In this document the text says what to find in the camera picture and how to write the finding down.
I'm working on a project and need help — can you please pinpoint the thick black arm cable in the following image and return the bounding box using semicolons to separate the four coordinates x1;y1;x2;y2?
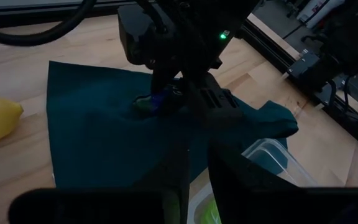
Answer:
0;0;98;47

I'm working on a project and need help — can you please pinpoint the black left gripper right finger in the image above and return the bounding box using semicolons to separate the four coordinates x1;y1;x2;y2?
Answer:
208;142;358;224

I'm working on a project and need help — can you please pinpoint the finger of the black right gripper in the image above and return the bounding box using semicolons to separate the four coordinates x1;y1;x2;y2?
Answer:
150;67;180;103
165;82;188;114

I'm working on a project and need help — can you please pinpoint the purple toy eggplant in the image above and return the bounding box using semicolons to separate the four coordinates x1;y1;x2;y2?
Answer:
132;90;173;116

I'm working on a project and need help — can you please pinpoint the dark green cloth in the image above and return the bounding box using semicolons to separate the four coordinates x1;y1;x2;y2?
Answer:
46;60;300;189

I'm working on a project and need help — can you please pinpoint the clear plastic tupperware container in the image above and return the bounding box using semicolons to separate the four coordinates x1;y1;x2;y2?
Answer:
186;138;320;224

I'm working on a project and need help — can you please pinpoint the light green toy cabbage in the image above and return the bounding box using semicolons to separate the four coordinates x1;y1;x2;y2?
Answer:
199;198;222;224

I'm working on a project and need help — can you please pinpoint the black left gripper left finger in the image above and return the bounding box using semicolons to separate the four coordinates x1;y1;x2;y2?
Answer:
7;145;191;224

